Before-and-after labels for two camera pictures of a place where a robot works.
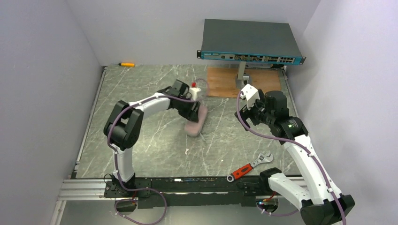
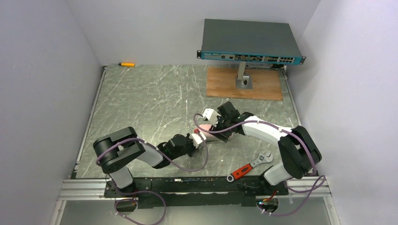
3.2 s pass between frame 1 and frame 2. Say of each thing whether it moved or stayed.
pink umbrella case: moved
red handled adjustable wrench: stayed
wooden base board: stayed
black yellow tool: stayed
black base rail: stayed
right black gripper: moved
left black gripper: moved
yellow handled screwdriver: stayed
